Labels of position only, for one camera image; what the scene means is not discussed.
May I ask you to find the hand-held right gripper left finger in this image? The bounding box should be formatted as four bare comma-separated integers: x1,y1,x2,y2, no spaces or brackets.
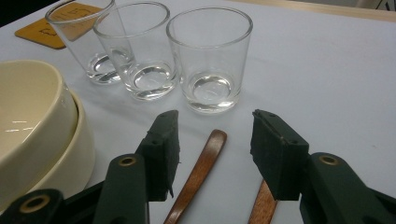
92,109,182,224

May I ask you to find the white table mat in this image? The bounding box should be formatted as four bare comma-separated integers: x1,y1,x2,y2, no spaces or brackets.
0,0,396,224

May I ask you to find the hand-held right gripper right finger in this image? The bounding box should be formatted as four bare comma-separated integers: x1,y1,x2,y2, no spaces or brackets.
249,108,396,224

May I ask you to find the clear drinking glass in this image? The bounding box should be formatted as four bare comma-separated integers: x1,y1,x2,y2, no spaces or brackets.
45,0,135,86
165,7,254,115
92,1,180,102

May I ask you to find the cream ceramic bowl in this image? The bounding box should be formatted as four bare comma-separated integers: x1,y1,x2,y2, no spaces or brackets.
0,60,79,189
0,89,96,213

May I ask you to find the brown wooden spoon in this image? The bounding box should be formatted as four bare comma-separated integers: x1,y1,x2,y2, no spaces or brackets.
247,179,278,224
163,129,228,224

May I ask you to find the carved wooden coaster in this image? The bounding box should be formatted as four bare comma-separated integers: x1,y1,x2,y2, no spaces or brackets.
14,1,104,50

